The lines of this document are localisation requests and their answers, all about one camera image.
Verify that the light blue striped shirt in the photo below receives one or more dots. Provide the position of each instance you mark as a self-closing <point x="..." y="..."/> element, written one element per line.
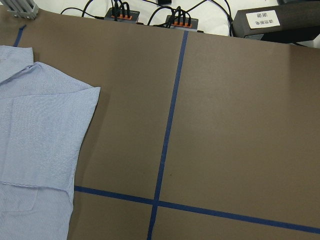
<point x="44" y="116"/>

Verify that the grey USB hub left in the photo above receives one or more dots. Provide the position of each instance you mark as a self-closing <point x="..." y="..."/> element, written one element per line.
<point x="122" y="16"/>

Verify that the grey aluminium frame post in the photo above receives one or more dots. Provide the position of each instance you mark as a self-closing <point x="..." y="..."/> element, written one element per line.
<point x="26" y="9"/>

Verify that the grey USB hub right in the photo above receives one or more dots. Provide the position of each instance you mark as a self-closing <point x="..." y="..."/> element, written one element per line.
<point x="182" y="23"/>

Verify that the grey usb hub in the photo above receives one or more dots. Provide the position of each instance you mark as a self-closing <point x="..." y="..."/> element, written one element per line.
<point x="182" y="23"/>
<point x="122" y="16"/>

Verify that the black box with label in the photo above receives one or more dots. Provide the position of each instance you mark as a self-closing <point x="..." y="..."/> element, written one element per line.
<point x="286" y="23"/>

